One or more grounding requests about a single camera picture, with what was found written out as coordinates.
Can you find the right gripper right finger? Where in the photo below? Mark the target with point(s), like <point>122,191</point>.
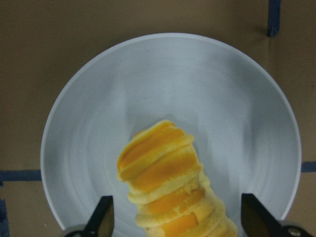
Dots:
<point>256,220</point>

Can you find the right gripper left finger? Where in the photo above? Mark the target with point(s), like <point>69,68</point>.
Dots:
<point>101,222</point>

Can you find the orange striped bread roll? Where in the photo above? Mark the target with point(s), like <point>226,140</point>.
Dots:
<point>169,187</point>

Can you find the blue plate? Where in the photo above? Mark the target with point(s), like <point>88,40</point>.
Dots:
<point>245,131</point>

